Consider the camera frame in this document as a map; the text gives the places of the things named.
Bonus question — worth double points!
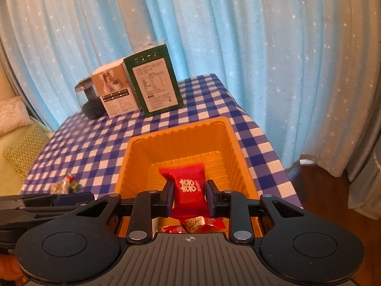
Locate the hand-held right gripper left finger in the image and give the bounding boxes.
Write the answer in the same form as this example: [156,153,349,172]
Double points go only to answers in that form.
[68,180,175,244]

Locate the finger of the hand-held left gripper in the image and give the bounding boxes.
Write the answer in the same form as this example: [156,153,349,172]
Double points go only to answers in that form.
[0,192,95,207]
[0,203,90,227]

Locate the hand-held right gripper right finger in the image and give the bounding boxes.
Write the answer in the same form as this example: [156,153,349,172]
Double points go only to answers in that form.
[206,179,310,243]

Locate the orange plastic tray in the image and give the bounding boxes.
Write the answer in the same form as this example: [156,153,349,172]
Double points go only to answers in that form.
[115,117,262,239]

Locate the person's left hand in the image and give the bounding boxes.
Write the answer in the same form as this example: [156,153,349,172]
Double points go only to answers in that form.
[0,256,23,283]

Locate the light green sofa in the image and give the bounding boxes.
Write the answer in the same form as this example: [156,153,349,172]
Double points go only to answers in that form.
[0,116,55,198]

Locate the green zigzag pillow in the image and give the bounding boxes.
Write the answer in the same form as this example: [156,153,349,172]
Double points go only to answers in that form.
[3,122,55,182]

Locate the dark green glass humidifier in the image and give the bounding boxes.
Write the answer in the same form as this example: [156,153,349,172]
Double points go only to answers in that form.
[74,77,105,119]

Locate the white embroidered pillow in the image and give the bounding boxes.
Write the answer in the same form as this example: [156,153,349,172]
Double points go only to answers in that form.
[0,95,31,135]

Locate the white carton box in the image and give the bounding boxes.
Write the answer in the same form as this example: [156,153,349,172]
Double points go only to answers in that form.
[91,60,140,118]

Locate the green carton box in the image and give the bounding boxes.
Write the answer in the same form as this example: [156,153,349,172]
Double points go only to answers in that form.
[123,40,184,118]

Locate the grey curtain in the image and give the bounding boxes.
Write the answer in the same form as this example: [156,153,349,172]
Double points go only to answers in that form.
[0,36,39,126]
[345,116,381,219]

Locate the blue star-print curtain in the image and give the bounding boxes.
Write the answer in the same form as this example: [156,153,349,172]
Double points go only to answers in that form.
[0,0,381,179]

